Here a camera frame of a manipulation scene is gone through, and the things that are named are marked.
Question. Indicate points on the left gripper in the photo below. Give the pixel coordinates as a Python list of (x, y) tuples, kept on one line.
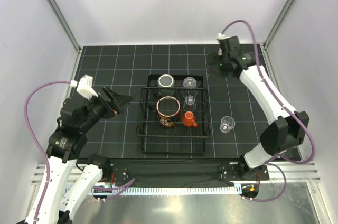
[(117, 104)]

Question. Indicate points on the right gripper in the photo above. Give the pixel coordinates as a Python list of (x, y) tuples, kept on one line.
[(213, 58)]

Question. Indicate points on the large clear plastic cup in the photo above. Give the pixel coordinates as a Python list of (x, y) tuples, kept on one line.
[(189, 86)]

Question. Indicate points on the black red skull mug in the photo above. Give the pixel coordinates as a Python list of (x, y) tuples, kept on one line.
[(168, 109)]

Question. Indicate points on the grey green mug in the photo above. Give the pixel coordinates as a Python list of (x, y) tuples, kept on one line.
[(166, 81)]

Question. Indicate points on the small clear plastic cup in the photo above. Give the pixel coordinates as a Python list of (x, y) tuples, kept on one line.
[(189, 103)]

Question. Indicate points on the small orange cup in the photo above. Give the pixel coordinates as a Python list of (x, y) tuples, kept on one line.
[(189, 120)]

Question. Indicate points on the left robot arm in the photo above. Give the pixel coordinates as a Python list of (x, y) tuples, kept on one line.
[(79, 114)]

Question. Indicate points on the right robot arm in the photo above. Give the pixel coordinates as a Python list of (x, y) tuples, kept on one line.
[(286, 125)]

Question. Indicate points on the black grid mat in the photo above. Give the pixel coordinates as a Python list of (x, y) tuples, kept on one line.
[(126, 68)]

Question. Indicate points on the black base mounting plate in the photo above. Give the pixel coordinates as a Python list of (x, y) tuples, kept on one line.
[(181, 173)]

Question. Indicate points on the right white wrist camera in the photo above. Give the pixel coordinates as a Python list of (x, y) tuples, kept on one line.
[(222, 44)]

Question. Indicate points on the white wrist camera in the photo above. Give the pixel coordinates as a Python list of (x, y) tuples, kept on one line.
[(222, 44), (84, 87)]

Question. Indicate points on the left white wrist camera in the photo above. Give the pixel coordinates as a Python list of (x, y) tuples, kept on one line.
[(84, 87)]

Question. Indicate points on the black wire dish rack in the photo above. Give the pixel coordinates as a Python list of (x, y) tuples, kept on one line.
[(179, 139)]

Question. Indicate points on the right aluminium frame post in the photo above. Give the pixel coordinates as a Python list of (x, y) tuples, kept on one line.
[(278, 22)]

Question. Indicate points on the aluminium frame post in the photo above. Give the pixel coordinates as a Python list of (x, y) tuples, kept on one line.
[(278, 22), (64, 24)]

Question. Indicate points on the white slotted cable duct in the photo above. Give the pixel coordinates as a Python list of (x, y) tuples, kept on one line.
[(136, 191)]

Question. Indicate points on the left aluminium frame post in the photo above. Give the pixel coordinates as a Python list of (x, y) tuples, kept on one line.
[(64, 24)]

